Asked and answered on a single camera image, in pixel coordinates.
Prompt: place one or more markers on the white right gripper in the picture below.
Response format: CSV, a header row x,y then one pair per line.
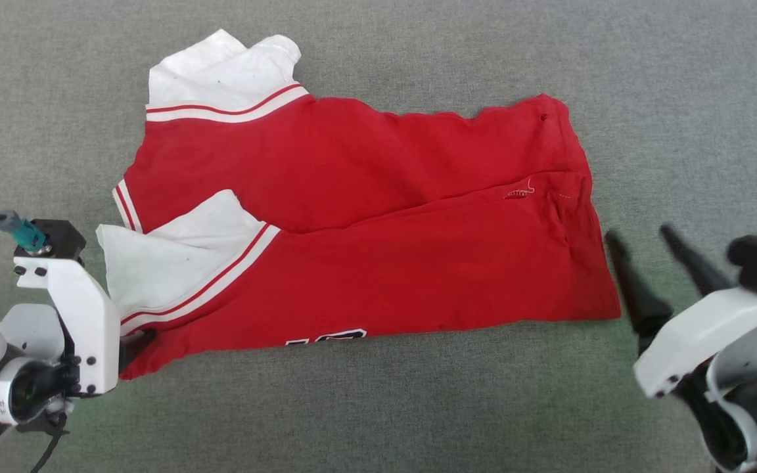
x,y
707,328

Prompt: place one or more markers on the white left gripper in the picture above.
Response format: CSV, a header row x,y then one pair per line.
x,y
92,328

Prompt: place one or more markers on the red and white shirt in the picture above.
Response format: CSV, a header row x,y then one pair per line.
x,y
385,249

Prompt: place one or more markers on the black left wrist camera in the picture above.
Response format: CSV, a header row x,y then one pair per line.
x,y
60,236

